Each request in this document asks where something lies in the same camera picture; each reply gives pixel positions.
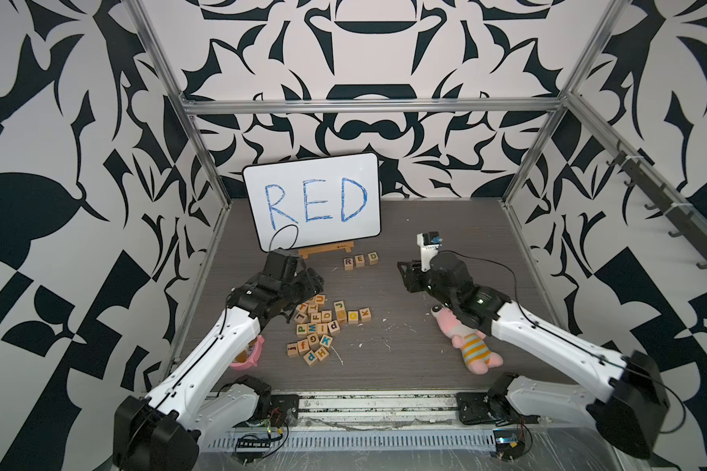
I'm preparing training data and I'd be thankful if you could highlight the wooden block purple p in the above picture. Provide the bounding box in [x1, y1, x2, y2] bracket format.
[327, 321, 340, 336]

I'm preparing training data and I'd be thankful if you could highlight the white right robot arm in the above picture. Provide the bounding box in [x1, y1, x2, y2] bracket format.
[397, 251, 670, 459]

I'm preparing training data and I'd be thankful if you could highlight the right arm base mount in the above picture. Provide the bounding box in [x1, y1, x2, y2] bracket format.
[456, 392, 507, 426]

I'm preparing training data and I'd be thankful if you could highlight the white board reading RED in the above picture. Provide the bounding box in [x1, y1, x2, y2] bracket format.
[242, 153, 382, 252]

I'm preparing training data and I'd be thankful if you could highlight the wooden block blue p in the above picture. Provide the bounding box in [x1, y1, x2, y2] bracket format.
[304, 351, 318, 366]

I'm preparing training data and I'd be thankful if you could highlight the wooden block blue K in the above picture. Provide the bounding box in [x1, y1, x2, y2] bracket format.
[319, 335, 333, 349]

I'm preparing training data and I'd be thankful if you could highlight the wooden board stand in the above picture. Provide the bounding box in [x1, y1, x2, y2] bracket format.
[299, 241, 355, 259]

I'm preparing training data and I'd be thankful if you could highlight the green circuit board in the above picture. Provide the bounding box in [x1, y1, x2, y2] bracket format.
[491, 426, 533, 462]

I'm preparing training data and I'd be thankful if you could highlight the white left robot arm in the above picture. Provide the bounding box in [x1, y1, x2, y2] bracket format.
[112, 249, 324, 470]

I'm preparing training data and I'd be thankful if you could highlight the wooden block brown H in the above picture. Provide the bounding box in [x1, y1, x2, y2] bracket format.
[314, 347, 329, 361]

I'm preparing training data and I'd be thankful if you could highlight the wooden block red f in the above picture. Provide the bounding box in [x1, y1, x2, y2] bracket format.
[297, 339, 310, 355]

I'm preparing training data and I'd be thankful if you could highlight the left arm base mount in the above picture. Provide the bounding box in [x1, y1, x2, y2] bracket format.
[258, 394, 300, 427]

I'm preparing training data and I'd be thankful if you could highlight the pink toy bowl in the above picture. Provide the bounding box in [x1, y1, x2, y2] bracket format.
[230, 335, 264, 371]

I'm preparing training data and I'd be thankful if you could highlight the pink plush toy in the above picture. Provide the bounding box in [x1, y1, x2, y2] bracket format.
[430, 305, 504, 375]

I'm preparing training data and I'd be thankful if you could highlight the wooden block brown K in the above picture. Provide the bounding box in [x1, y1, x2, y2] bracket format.
[359, 308, 372, 322]

